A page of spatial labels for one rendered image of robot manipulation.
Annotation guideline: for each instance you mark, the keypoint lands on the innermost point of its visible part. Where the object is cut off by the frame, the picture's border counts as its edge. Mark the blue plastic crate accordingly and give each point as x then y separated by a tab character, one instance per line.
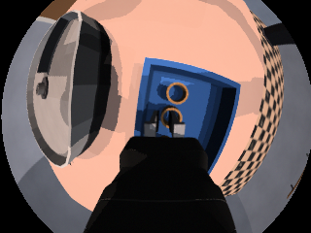
208	113

